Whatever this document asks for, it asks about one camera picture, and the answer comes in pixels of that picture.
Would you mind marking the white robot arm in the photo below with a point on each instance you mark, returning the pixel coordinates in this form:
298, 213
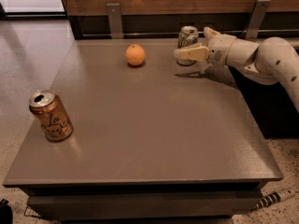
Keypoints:
272, 61

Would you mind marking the metal wall bracket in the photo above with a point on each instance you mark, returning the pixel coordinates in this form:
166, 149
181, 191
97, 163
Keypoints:
255, 20
115, 21

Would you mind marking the right metal wall bracket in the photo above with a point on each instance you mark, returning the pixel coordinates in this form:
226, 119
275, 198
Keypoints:
255, 20

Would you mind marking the white green 7up can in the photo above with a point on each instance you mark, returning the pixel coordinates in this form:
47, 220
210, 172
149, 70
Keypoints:
187, 36

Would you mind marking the orange LaCroix can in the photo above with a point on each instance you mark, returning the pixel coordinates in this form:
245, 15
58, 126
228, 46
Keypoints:
48, 109

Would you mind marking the orange fruit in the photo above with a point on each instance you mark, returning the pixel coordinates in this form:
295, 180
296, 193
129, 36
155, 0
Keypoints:
135, 55

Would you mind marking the left metal wall bracket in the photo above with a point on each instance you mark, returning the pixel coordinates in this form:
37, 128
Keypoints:
115, 21

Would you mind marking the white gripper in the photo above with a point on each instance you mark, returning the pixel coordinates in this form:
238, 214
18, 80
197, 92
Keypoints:
221, 48

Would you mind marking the horizontal metal rail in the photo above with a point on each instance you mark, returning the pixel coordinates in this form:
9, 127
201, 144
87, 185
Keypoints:
261, 34

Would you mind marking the black object on floor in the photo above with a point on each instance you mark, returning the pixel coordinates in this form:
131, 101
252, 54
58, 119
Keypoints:
6, 216

